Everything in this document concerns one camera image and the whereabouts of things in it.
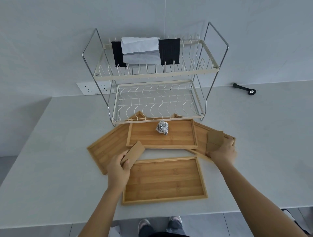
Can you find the person's right hand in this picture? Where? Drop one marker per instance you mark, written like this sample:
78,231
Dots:
223,155

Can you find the person's left hand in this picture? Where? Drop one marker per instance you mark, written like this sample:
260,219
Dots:
117,171

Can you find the person's left thumb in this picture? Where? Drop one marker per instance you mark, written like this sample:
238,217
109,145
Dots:
128,165

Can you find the person's right thumb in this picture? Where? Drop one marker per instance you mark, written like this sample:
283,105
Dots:
210,154

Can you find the small bamboo board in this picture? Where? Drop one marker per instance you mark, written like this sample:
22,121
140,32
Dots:
134,151
214,140

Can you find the person's left forearm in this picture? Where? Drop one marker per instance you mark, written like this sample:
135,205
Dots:
105,212

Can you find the person's right forearm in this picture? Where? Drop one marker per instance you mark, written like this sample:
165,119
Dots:
254,197

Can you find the bamboo wooden tray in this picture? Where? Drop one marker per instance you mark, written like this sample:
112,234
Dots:
163,179
201,134
146,133
108,147

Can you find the crumpled silver foil ball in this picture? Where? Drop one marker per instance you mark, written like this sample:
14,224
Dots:
163,128

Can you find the person's left shoe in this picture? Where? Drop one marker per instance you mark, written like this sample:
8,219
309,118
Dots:
143,224

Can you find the person's shoe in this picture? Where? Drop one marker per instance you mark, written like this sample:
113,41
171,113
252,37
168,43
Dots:
143,224
176,221

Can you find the person's right shoe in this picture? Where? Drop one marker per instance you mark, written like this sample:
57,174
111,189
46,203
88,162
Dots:
176,221

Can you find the person's dark trousers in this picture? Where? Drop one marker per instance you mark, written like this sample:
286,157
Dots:
159,232

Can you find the white two-tier dish rack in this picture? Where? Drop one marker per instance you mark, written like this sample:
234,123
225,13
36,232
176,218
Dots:
156,73

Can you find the black and white floor object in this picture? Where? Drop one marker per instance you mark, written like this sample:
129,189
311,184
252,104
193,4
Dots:
291,218

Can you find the black cloth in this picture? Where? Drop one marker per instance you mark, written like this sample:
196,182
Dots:
169,50

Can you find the white folded cloth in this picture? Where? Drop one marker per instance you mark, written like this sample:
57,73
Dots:
140,48

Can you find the white wall power socket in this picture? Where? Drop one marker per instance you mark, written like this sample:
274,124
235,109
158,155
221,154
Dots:
89,88

